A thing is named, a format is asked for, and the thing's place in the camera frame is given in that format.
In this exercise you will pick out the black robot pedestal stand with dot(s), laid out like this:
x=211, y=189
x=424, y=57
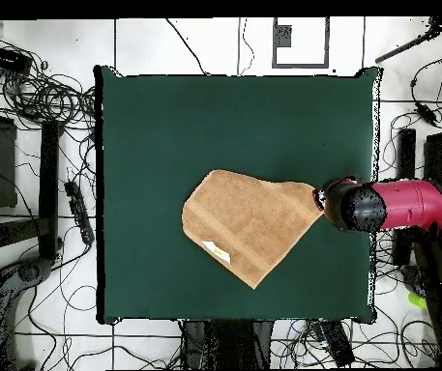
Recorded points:
x=228, y=344

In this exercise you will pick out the grey square floor frame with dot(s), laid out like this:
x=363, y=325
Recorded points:
x=301, y=66

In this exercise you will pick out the small grey square plate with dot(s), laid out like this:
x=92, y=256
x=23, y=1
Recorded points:
x=283, y=35

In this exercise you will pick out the grey curved stand base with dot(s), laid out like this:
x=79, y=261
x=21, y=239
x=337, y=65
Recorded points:
x=27, y=272
x=414, y=278

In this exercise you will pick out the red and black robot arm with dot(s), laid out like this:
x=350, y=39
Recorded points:
x=406, y=205

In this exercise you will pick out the black upright bar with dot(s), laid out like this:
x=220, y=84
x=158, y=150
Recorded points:
x=406, y=154

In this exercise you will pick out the black inline power brick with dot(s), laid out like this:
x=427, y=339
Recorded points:
x=425, y=114

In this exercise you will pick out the dark green table cloth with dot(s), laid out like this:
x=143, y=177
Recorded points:
x=166, y=135

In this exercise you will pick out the tan terry towel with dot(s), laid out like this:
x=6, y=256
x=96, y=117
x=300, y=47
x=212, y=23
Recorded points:
x=251, y=224

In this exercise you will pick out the black flat device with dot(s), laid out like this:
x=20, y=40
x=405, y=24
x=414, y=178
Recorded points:
x=336, y=344

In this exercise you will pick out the black metal frame stand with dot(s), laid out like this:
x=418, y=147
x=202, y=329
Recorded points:
x=48, y=174

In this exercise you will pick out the long black power strip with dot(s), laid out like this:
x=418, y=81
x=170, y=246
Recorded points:
x=78, y=210

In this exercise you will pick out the bright green object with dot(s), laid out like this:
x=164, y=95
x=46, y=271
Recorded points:
x=417, y=300

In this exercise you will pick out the black rectangular box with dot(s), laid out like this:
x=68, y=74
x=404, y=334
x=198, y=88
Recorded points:
x=5, y=58

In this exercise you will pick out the black tripod leg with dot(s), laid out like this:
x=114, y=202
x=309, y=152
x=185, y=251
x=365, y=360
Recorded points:
x=406, y=46

